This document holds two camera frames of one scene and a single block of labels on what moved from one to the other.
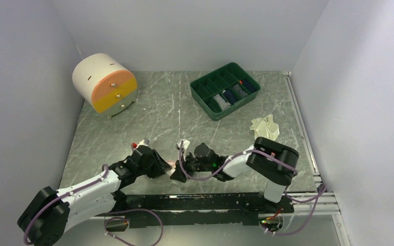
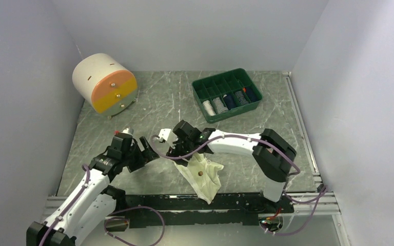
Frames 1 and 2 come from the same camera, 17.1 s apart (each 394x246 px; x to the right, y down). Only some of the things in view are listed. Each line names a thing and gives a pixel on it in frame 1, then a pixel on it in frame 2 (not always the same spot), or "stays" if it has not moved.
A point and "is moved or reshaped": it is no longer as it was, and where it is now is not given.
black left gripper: x=160 y=166 -> x=148 y=155
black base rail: x=214 y=209 stays
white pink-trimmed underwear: x=172 y=164 -> x=208 y=105
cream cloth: x=265 y=127 -> x=204 y=175
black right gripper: x=178 y=175 -> x=173 y=150
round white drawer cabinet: x=105 y=83 stays
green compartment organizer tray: x=219 y=91 is moved or reshaped
